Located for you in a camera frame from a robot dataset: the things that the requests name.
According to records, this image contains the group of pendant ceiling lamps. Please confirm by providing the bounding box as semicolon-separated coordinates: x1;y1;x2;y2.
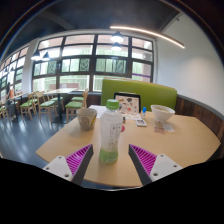
30;30;125;62

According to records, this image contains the white paper receipt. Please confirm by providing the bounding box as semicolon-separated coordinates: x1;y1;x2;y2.
161;123;176;133

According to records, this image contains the black-framed picture menu stand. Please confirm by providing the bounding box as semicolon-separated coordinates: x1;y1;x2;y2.
113;92;142;118

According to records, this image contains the long linear ceiling light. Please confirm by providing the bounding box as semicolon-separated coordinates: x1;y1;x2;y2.
109;25;186;50

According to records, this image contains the beige patterned ceramic mug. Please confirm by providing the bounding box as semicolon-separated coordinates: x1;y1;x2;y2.
75;107;98;131

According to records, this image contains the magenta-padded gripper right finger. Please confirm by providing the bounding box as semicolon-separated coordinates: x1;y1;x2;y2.
128;143;184;187

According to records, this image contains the wooden dining table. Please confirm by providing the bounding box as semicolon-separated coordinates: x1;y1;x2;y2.
43;87;79;125

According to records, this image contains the clear bottle with green cap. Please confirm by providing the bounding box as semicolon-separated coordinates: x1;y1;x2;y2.
98;98;124;164

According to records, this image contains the small reddish card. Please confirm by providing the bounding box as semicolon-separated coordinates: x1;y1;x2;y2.
153;125;166;135

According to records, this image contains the green upholstered bench backrest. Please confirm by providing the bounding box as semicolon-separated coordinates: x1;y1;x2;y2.
100;77;178;111

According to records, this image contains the white ceramic bowl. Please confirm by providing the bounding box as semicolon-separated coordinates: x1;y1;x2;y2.
150;104;176;123

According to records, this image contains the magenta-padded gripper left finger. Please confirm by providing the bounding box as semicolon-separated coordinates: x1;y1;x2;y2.
42;143;95;186

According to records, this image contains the group of green-seated wooden chairs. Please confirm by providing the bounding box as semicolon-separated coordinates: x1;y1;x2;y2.
0;89;90;124

